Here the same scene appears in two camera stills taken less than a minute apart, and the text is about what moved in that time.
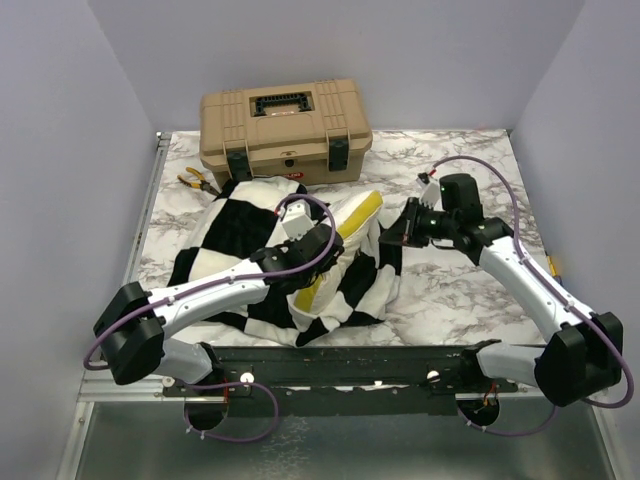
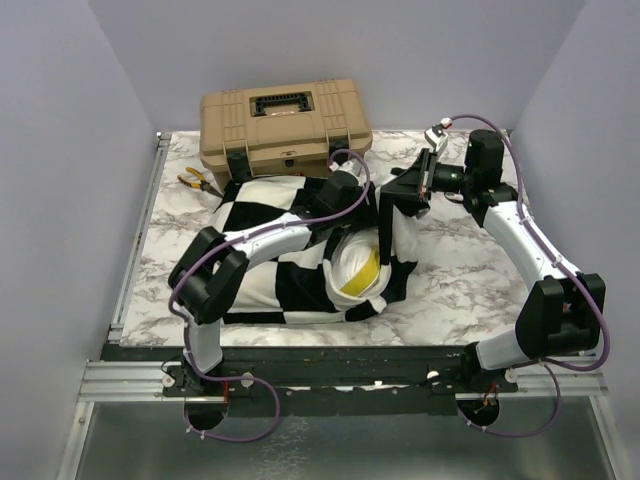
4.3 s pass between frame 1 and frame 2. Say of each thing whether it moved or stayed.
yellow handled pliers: stayed
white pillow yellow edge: moved
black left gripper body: moved
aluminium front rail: stayed
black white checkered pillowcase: moved
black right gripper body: moved
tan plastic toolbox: stayed
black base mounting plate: stayed
